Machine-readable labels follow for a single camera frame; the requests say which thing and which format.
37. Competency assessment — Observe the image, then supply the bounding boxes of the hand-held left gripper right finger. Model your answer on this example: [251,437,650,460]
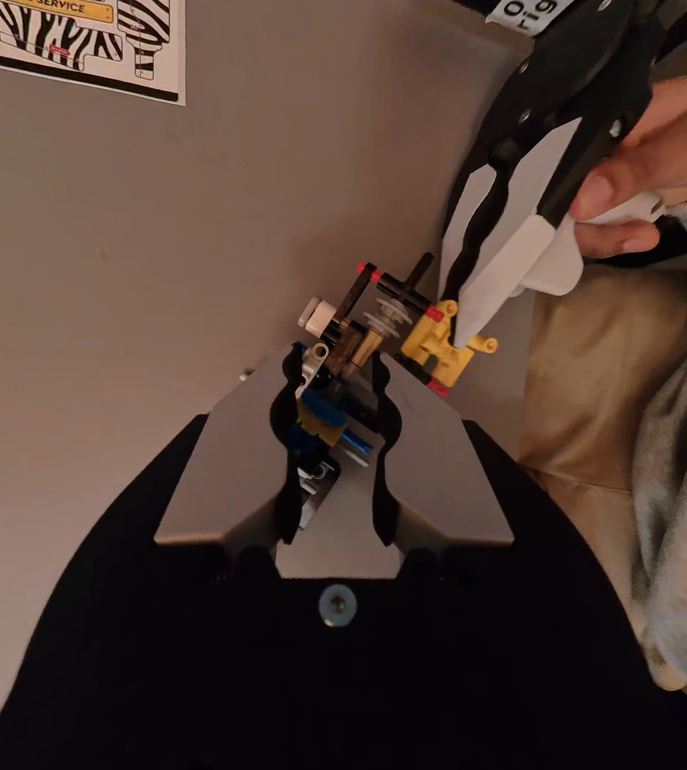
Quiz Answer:
[372,352,516,548]

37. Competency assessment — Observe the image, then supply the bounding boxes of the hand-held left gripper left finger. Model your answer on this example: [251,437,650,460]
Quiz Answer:
[154,343,306,548]

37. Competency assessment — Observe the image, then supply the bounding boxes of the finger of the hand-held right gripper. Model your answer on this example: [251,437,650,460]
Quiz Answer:
[439,164,510,302]
[452,117,583,351]

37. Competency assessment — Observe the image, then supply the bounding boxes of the yellow lego connector piece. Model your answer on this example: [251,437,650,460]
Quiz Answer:
[400,300,500,389]

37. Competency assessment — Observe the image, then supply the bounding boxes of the multicoloured lego gear assembly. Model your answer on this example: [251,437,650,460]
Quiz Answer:
[240,253,501,530]

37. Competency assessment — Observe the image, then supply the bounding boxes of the person's right hand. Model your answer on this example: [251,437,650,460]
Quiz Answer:
[568,65,687,261]

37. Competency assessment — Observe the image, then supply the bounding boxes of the beige trousers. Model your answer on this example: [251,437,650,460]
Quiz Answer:
[517,249,687,693]

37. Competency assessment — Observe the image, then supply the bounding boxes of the grey sweatshirt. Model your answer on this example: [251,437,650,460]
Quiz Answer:
[631,313,687,725]

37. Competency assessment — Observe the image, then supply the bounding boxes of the zebra striped sticker sheet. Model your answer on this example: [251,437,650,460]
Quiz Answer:
[0,0,187,107]

